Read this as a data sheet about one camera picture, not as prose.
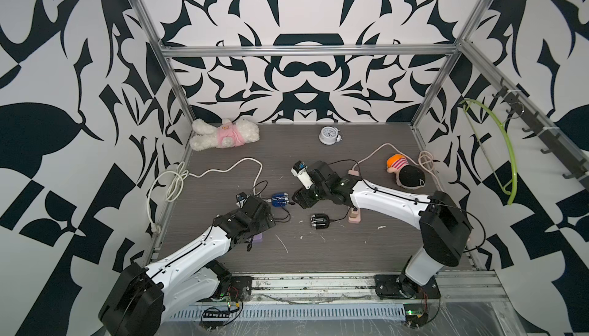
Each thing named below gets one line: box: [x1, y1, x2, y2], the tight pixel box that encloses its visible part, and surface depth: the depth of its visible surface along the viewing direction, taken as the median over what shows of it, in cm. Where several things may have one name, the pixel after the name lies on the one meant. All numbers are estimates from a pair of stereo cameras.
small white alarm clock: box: [319, 125, 342, 145], surface depth 114 cm
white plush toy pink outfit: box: [189, 118, 260, 151], surface depth 107 cm
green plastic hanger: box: [459, 98, 518, 206], surface depth 74 cm
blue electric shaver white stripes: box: [271, 192, 290, 208], surface depth 93 cm
